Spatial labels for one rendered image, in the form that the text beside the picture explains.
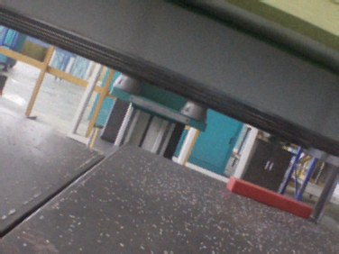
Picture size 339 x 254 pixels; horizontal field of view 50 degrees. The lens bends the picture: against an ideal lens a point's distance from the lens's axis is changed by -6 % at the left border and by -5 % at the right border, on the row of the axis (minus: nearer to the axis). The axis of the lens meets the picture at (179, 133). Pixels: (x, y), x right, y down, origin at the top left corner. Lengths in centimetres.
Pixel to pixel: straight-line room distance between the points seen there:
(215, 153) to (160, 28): 504
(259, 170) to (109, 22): 494
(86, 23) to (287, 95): 16
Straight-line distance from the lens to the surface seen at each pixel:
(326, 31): 25
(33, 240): 44
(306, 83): 29
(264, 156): 516
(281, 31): 28
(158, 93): 257
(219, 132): 527
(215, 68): 27
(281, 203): 127
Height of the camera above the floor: 79
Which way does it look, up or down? 5 degrees down
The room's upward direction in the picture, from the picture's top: 22 degrees clockwise
